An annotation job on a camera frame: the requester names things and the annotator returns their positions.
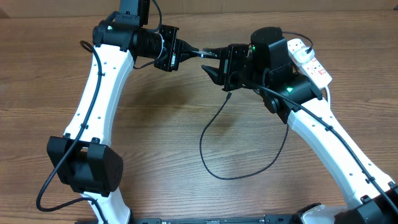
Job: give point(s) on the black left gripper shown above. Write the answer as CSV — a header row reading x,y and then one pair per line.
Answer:
x,y
176,54

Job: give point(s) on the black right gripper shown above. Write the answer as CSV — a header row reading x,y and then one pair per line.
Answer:
x,y
227,57

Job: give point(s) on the Galaxy S24 smartphone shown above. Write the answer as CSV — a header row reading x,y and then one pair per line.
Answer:
x,y
204,54

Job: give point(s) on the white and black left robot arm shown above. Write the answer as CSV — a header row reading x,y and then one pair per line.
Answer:
x,y
82,157

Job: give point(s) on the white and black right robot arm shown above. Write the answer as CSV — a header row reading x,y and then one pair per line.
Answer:
x,y
268,65

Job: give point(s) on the white USB charger plug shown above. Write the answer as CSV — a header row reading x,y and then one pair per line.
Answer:
x,y
303,55

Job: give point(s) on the white power strip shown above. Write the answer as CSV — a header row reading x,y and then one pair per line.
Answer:
x,y
313,69

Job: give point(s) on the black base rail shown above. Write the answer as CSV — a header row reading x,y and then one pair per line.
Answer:
x,y
267,219

